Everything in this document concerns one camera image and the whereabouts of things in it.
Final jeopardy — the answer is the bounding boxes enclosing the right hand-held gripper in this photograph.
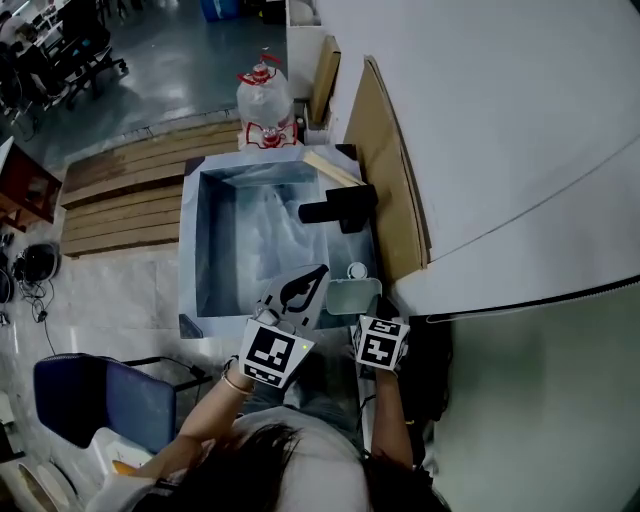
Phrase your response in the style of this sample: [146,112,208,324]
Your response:
[349,314,412,374]

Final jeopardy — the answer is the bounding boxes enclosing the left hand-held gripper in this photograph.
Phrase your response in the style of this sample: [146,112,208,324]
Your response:
[238,264,331,390]

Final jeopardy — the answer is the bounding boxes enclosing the pale green plastic tray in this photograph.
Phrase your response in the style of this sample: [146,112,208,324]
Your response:
[325,277,384,317]

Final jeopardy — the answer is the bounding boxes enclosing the person's right forearm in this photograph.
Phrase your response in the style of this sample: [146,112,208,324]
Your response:
[370,369,415,471]

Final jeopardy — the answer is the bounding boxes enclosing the person's left forearm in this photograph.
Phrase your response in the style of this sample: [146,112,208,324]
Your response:
[134,369,256,476]

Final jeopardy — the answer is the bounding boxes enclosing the clear plastic film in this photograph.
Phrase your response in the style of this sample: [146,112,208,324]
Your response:
[209,172,331,311]

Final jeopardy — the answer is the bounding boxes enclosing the person's grey trousers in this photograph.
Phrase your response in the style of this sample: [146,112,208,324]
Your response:
[239,379,364,441]

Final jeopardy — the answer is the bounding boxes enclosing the black faucet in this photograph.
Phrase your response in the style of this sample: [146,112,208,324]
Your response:
[297,183,380,235]

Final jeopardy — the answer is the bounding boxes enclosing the person's light grey shirt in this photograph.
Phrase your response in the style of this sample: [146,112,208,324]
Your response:
[84,404,451,512]

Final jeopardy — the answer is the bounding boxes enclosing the brown cardboard sheet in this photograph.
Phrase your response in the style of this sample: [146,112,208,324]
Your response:
[342,54,432,285]

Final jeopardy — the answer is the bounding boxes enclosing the blue fabric chair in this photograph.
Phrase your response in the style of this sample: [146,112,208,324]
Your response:
[32,352,214,454]

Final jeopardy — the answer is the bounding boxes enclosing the narrow wooden board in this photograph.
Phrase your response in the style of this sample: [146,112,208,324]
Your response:
[308,34,342,126]

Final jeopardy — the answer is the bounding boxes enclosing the white tote bag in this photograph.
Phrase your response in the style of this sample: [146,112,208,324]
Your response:
[84,425,156,476]

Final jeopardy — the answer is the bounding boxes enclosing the white open cabinet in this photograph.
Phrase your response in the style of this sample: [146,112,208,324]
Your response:
[285,0,324,101]

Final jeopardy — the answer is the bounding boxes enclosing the black robot vacuum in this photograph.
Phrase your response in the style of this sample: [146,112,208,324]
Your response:
[22,242,62,284]

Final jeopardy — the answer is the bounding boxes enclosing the blue water barrel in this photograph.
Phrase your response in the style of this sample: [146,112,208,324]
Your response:
[199,0,239,24]

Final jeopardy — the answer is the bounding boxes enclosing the black office chair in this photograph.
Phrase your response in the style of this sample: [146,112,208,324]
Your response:
[49,0,130,111]

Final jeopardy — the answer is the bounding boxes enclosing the thin gold bracelet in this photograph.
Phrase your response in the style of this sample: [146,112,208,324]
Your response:
[221,372,256,397]

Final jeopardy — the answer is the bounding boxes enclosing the clear water jug red handle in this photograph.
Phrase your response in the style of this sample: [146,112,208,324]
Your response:
[235,53,295,132]
[243,119,303,150]

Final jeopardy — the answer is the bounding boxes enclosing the tangle of black floor cables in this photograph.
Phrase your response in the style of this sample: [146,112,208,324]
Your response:
[17,279,59,356]

